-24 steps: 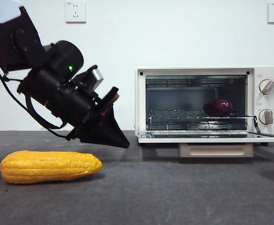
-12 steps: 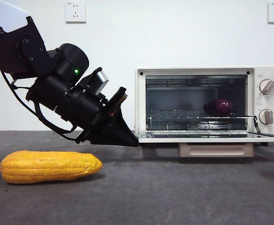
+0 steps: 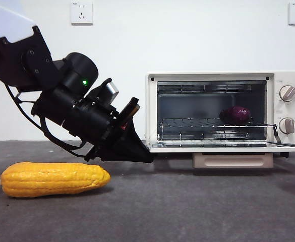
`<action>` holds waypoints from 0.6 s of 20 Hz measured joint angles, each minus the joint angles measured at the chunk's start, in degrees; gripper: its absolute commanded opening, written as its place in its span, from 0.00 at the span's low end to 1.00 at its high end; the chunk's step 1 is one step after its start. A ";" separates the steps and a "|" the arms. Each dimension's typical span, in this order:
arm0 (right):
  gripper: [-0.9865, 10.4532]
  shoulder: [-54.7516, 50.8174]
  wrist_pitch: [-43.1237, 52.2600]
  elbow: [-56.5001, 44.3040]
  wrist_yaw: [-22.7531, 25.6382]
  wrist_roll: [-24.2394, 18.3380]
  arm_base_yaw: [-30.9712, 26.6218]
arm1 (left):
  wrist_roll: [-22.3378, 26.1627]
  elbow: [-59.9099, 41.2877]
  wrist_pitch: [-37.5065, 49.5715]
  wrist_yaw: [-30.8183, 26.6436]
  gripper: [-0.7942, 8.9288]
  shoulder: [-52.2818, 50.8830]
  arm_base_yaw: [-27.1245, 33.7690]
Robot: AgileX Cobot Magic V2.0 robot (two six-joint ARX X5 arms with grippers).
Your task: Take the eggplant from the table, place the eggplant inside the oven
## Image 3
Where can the round beige oven knob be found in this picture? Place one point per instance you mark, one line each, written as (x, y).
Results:
(288, 93)
(287, 125)

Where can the purple eggplant with green stem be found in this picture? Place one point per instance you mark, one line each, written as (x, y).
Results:
(236, 114)

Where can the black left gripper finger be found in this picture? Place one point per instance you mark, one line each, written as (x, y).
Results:
(129, 148)

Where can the yellow corn cob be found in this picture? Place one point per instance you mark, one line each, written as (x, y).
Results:
(54, 180)

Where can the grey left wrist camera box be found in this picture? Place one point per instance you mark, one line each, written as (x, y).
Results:
(111, 88)

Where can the cream Toshiba toaster oven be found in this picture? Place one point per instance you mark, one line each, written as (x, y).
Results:
(288, 141)

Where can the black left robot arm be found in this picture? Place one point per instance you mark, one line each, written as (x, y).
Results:
(36, 65)

